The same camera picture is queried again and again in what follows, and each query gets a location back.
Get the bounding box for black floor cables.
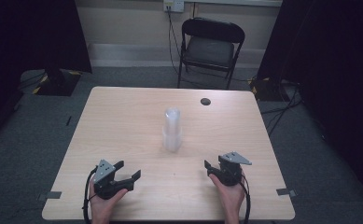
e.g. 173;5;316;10
258;79;305;138

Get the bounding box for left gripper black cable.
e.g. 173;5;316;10
82;165;100;224

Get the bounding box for grey floor tape strip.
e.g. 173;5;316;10
36;190;63;202
275;188;298;198

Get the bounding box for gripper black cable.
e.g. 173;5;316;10
240;173;252;224
82;165;100;224

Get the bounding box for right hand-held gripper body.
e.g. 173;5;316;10
214;150;253;188

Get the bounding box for person's right hand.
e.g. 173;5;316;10
208;173;246;216

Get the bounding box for black stand base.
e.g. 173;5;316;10
32;68;83;97
249;77;284;103

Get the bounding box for person's left hand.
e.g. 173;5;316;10
88;179;129;217

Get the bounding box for stack of clear plastic cups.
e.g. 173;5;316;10
161;106;183;153

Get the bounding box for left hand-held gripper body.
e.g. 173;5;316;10
92;159;135;201

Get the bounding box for black curtain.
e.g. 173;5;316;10
256;0;363;208
0;0;93;147

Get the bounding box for white wall socket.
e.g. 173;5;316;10
163;0;186;14

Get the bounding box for black folding chair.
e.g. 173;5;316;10
176;17;246;91

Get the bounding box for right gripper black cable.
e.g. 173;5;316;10
240;173;252;224

